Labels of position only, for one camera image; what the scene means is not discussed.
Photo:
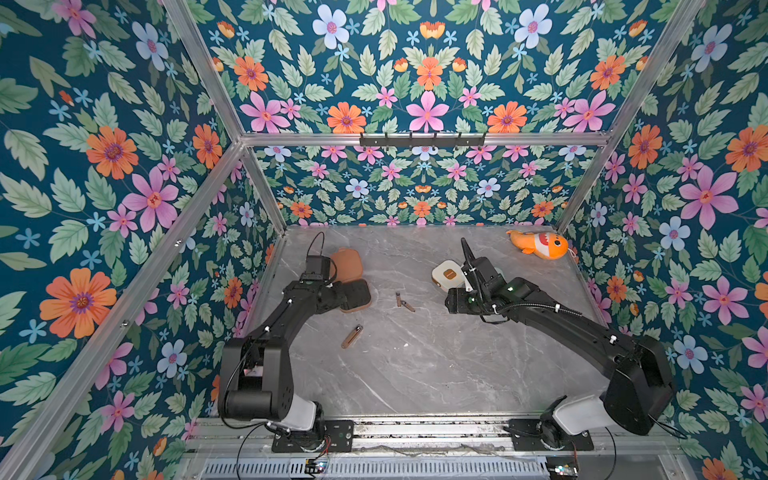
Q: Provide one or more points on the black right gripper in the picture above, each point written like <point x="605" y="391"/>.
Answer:
<point x="480" y="275"/>

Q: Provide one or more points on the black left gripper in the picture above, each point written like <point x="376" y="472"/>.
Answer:
<point x="338" y="289"/>

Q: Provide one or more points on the brown nail clipper case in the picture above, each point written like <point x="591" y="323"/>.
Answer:
<point x="347" y="268"/>

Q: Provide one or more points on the cream nail clipper case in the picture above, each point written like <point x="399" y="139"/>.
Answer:
<point x="448" y="275"/>

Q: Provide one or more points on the small brown nail tool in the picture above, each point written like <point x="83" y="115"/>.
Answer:
<point x="406" y="305"/>

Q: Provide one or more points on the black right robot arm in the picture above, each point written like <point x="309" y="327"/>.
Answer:
<point x="640" y="382"/>

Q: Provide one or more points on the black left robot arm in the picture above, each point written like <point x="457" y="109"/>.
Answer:
<point x="257" y="381"/>

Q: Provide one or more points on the orange clownfish plush toy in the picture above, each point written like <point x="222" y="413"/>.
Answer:
<point x="545" y="245"/>

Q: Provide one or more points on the black hook rail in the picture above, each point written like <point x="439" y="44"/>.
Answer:
<point x="439" y="140"/>

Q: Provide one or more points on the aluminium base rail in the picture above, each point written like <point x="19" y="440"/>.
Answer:
<point x="505" y="433"/>

